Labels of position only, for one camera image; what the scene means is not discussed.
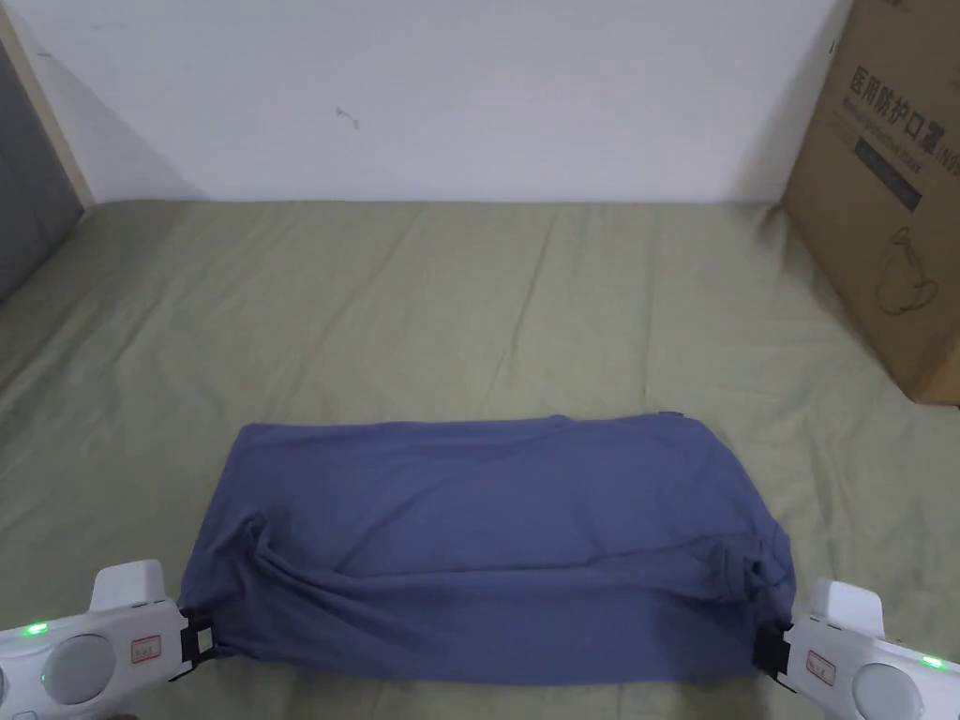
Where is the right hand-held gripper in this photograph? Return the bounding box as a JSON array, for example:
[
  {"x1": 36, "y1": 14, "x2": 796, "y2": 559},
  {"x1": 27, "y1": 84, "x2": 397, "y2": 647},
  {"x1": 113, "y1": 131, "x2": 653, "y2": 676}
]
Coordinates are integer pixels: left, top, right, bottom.
[{"x1": 753, "y1": 577, "x2": 960, "y2": 720}]

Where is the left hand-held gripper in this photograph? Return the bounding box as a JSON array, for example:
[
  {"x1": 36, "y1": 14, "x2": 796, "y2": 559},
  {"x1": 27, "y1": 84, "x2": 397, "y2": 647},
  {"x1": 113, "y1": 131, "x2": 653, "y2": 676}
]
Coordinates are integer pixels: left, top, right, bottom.
[{"x1": 0, "y1": 559, "x2": 235, "y2": 720}]

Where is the brown printed cardboard carton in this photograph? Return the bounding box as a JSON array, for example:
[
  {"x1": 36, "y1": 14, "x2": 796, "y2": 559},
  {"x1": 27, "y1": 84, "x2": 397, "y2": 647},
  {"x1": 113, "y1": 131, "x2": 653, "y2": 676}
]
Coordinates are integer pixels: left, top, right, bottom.
[{"x1": 779, "y1": 0, "x2": 960, "y2": 408}]

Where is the bed with pale green sheet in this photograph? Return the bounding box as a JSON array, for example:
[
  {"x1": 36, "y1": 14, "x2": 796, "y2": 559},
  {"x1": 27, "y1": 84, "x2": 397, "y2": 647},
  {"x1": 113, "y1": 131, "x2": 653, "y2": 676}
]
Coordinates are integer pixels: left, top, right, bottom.
[{"x1": 0, "y1": 199, "x2": 960, "y2": 720}]

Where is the dark blue shirt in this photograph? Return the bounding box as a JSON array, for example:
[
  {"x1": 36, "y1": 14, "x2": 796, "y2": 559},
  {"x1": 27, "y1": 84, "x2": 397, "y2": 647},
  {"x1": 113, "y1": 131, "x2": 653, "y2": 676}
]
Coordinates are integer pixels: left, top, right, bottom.
[{"x1": 179, "y1": 411, "x2": 796, "y2": 687}]

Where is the grey padded headboard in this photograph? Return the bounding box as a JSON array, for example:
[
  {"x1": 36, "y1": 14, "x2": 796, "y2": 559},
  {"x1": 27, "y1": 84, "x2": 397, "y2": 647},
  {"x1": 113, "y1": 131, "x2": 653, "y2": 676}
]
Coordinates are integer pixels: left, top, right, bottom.
[{"x1": 0, "y1": 36, "x2": 87, "y2": 305}]

